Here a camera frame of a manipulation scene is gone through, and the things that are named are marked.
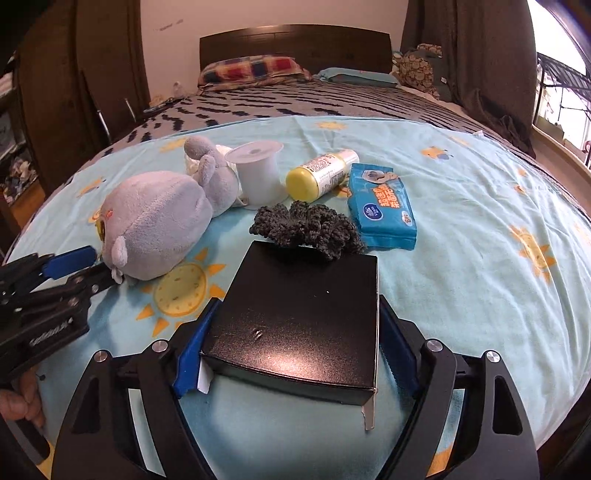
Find patterned brown cushion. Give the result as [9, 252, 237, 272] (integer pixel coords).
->
[397, 44, 444, 95]

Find white plastic spool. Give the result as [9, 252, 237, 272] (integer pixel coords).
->
[225, 141, 284, 210]

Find window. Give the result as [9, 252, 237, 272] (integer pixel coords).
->
[526, 0, 591, 171]

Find dark wooden wardrobe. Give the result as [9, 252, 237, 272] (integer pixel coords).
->
[0, 0, 151, 195]

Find blue wet wipes pack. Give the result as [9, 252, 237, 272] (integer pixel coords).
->
[347, 162, 419, 251]

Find dark grey knitted scrunchie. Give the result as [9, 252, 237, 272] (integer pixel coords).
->
[249, 200, 368, 264]

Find teal pillow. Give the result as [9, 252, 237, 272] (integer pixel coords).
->
[316, 67, 400, 88]

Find yellow capped white bottle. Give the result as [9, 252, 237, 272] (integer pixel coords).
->
[285, 148, 361, 201]

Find dark folding chair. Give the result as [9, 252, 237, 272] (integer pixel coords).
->
[81, 69, 139, 144]

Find light blue printed blanket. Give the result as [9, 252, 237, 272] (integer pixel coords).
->
[7, 114, 591, 480]

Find plaid pillow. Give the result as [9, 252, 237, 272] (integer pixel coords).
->
[198, 55, 312, 88]

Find black cardboard box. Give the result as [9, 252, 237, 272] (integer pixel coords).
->
[199, 240, 380, 432]

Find stacks of folded clothes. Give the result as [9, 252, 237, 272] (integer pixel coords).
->
[0, 60, 38, 199]

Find grey plush toy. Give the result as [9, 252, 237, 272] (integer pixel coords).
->
[99, 136, 241, 282]

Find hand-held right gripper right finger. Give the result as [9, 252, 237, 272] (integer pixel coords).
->
[378, 295, 541, 480]

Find dark brown curtain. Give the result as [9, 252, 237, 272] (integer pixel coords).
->
[399, 0, 539, 158]

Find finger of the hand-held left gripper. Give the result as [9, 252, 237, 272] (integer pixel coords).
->
[0, 246, 98, 296]
[14, 266, 114, 315]

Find black metal window rack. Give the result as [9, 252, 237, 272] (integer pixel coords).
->
[536, 51, 591, 167]

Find person's left hand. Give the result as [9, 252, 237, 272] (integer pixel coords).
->
[0, 369, 47, 431]

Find grey striped bedspread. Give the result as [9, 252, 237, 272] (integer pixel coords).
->
[99, 76, 573, 204]

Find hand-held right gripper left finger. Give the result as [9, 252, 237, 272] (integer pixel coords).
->
[51, 298, 222, 480]

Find dark wooden headboard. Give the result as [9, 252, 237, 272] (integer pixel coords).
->
[199, 24, 393, 79]

